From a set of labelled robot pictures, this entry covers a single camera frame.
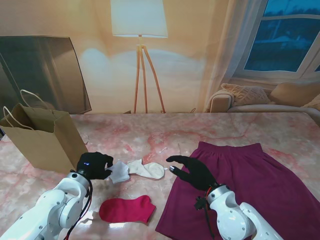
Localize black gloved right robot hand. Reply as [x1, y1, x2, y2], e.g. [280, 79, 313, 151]
[166, 155, 219, 192]

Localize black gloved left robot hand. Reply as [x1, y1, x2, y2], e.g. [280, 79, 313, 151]
[76, 151, 115, 181]

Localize white ankle sock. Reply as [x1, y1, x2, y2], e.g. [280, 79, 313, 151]
[107, 161, 132, 185]

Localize cream ankle sock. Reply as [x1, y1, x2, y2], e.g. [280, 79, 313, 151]
[127, 158, 166, 180]

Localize kraft paper bag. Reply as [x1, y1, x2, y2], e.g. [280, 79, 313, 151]
[0, 89, 88, 175]

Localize magenta shorts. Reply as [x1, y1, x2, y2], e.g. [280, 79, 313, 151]
[154, 141, 320, 240]

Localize red ankle sock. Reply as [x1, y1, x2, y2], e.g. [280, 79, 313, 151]
[98, 194, 157, 224]

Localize beige sofa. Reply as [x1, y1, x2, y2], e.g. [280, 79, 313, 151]
[208, 83, 320, 113]

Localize cream knitted cushion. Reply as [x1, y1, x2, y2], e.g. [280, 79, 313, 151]
[221, 83, 276, 106]

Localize dark grey flat screen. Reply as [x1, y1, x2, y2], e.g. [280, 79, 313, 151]
[0, 35, 93, 118]

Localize plain tan cushion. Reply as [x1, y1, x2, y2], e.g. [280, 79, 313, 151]
[269, 83, 320, 106]

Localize sheer white curtain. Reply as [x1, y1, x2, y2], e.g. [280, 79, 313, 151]
[203, 0, 270, 112]

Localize white tripod floor lamp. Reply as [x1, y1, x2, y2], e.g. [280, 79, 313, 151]
[110, 0, 169, 114]

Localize white framed window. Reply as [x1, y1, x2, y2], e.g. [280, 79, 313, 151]
[234, 0, 320, 81]

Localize right wrist cable bundle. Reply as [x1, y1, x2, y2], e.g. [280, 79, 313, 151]
[194, 189, 216, 238]

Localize wrist cable bundle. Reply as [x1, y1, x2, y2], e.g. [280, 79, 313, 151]
[194, 189, 216, 238]
[64, 178, 94, 240]

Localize left wrist cable bundle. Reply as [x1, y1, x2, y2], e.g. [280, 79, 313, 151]
[64, 178, 94, 240]

